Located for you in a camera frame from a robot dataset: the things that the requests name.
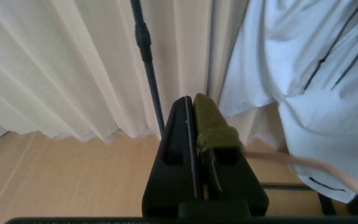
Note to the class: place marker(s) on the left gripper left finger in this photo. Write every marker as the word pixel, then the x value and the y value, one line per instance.
pixel 172 180

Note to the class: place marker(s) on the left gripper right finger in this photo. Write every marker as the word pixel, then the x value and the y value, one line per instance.
pixel 235 186

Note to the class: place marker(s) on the green long-sleeved shirt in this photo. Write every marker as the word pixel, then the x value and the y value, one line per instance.
pixel 213 124

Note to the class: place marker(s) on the pink clothes hanger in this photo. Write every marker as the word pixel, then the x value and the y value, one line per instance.
pixel 337 174

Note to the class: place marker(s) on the pale grey shorts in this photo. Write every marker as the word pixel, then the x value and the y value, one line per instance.
pixel 322 124

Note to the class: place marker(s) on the black clothes rack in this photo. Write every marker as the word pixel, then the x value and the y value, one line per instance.
pixel 143 37

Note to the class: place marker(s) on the beige curtain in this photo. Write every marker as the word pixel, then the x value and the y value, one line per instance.
pixel 57 62

